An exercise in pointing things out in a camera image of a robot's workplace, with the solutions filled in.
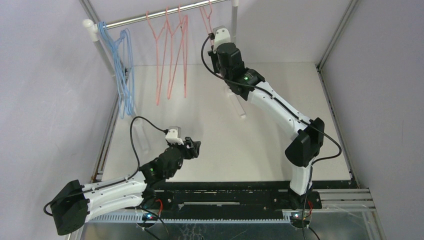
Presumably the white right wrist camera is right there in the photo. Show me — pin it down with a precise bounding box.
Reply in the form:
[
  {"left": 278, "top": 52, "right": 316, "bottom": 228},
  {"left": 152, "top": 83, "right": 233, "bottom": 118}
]
[{"left": 212, "top": 25, "right": 232, "bottom": 54}]

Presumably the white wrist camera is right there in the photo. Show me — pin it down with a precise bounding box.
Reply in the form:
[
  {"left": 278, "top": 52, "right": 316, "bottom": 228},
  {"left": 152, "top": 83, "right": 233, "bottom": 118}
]
[
  {"left": 212, "top": 25, "right": 232, "bottom": 54},
  {"left": 165, "top": 126, "right": 184, "bottom": 145}
]

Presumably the pink wire hanger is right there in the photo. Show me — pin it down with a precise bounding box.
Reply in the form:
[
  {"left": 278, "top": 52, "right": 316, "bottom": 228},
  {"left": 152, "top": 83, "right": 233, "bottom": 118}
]
[
  {"left": 199, "top": 0, "right": 213, "bottom": 35},
  {"left": 165, "top": 5, "right": 185, "bottom": 100},
  {"left": 146, "top": 11, "right": 167, "bottom": 106},
  {"left": 178, "top": 5, "right": 188, "bottom": 98}
]

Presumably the right circuit board with wires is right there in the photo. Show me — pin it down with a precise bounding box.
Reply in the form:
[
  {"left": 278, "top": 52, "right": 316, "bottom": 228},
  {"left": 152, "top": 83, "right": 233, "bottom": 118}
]
[{"left": 290, "top": 200, "right": 314, "bottom": 229}]

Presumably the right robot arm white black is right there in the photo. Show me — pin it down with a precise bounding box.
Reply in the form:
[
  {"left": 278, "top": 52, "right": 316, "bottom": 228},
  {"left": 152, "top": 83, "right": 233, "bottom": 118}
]
[{"left": 208, "top": 42, "right": 325, "bottom": 208}]

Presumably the metal clothes rack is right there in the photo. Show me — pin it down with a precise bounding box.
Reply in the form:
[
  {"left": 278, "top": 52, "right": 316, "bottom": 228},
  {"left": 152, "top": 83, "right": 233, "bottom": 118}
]
[{"left": 81, "top": 0, "right": 248, "bottom": 150}]

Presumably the circuit board with wires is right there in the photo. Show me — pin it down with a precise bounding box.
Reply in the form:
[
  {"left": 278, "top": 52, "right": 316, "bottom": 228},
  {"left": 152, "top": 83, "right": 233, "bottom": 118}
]
[
  {"left": 136, "top": 198, "right": 164, "bottom": 229},
  {"left": 290, "top": 200, "right": 314, "bottom": 229}
]

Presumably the left circuit board with wires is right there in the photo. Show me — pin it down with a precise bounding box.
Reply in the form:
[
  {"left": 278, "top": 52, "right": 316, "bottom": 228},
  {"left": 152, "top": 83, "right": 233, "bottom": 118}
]
[{"left": 136, "top": 198, "right": 164, "bottom": 229}]

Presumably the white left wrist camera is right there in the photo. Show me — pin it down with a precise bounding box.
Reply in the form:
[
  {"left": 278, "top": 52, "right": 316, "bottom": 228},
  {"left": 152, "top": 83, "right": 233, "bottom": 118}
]
[{"left": 165, "top": 126, "right": 184, "bottom": 145}]

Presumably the black camera cable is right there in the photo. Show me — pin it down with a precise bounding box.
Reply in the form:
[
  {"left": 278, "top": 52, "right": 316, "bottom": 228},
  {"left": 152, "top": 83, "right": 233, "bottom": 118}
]
[
  {"left": 200, "top": 33, "right": 343, "bottom": 240},
  {"left": 129, "top": 115, "right": 168, "bottom": 176}
]

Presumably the black left camera cable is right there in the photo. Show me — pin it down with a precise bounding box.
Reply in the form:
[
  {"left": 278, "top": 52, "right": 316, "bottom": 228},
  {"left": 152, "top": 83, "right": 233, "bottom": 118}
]
[{"left": 129, "top": 115, "right": 168, "bottom": 176}]

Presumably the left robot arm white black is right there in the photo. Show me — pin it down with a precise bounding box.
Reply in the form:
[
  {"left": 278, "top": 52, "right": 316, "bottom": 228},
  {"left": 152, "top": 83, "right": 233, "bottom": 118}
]
[{"left": 47, "top": 137, "right": 201, "bottom": 236}]

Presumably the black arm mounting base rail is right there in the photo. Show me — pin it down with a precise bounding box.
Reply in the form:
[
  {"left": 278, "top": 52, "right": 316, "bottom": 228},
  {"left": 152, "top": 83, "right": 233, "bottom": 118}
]
[{"left": 135, "top": 180, "right": 358, "bottom": 221}]

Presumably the black right camera cable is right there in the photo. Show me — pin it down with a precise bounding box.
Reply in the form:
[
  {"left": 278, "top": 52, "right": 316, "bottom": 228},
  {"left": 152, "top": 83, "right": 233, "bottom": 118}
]
[{"left": 200, "top": 33, "right": 343, "bottom": 240}]

